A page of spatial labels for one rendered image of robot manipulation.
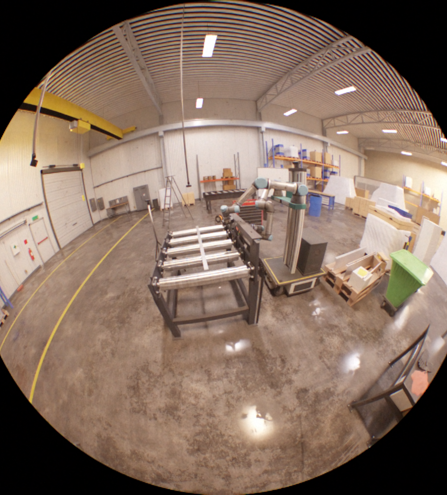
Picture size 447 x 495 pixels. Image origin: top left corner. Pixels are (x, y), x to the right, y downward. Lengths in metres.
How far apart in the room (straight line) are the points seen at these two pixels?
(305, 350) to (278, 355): 0.34
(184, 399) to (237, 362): 0.70
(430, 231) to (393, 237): 0.94
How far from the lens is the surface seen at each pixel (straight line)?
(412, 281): 2.61
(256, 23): 8.16
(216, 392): 1.70
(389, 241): 3.79
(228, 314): 1.71
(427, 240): 3.75
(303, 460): 1.91
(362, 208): 9.31
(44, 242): 9.97
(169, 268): 1.57
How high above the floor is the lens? 1.68
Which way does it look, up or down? 27 degrees down
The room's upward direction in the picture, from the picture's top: 5 degrees counter-clockwise
